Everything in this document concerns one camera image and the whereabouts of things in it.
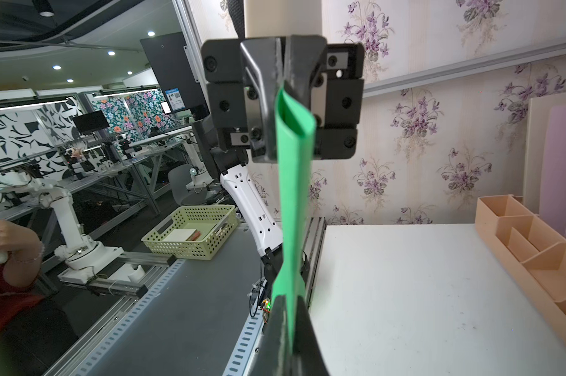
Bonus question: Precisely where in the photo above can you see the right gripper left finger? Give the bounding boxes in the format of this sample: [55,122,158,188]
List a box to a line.
[250,295,292,376]

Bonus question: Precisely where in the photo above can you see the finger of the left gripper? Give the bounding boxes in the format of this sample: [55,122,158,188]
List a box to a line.
[240,37,283,162]
[283,35,327,108]

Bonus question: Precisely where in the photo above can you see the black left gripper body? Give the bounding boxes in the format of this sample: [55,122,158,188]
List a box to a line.
[201,36,365,160]

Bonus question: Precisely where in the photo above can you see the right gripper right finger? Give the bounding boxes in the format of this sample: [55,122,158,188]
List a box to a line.
[292,296,330,376]

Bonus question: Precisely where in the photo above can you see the green square paper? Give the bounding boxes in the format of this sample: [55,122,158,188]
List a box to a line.
[273,89,317,349]

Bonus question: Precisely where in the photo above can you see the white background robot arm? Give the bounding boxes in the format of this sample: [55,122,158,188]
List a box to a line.
[0,172,146,286]

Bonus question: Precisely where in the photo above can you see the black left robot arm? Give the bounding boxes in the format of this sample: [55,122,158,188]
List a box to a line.
[198,1,365,281]

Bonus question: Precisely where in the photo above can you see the yellow green plastic basket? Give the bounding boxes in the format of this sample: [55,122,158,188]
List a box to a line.
[142,205,239,261]

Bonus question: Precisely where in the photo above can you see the person in background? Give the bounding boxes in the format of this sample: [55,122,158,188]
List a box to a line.
[0,220,79,375]

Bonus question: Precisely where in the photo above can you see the peach plastic file organizer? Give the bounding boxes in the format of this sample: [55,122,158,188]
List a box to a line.
[475,195,566,346]

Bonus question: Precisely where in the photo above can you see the pink folder board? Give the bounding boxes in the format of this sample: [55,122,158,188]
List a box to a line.
[539,105,566,238]

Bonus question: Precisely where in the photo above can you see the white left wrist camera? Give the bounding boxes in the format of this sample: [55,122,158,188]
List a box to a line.
[244,0,323,38]

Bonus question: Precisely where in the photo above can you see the black wall monitor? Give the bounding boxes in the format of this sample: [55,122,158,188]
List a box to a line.
[140,32,209,120]

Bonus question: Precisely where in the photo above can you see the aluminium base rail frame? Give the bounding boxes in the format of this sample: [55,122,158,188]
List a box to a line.
[42,215,328,376]

